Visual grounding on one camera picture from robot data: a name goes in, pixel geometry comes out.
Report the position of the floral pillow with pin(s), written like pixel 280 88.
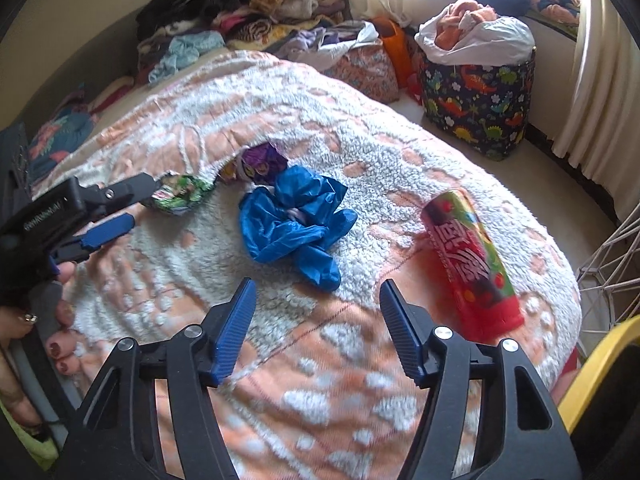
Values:
pixel 60 130

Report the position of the orange and white blanket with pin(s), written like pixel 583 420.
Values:
pixel 350 400

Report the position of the person's left hand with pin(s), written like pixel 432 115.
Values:
pixel 30 320

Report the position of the floral cloth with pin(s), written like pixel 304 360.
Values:
pixel 365 70

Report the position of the yellow-green cloth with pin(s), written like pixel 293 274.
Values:
pixel 20 440

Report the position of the black case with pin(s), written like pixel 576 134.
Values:
pixel 12 160

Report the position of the green snack wrapper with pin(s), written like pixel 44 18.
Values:
pixel 182 192

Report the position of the white plastic bag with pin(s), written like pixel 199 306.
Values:
pixel 480 35

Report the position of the light blue cloth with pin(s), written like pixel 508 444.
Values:
pixel 185 52

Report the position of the dinosaur print fabric bin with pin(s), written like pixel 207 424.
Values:
pixel 475 105

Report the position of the red snack packet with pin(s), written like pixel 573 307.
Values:
pixel 470 270

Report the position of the purple snack wrapper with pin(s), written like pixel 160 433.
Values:
pixel 260 165

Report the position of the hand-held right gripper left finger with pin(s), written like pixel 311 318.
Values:
pixel 232 330

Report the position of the blue plastic bag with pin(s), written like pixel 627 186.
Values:
pixel 290 225

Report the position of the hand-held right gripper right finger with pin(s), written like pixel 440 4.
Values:
pixel 402 330

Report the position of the yellow plastic chair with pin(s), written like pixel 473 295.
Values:
pixel 595 380

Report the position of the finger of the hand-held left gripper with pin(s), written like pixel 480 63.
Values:
pixel 130 187
pixel 105 232

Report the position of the pile of clothes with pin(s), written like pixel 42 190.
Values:
pixel 250 0

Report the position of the orange bag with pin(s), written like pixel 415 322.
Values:
pixel 395 45

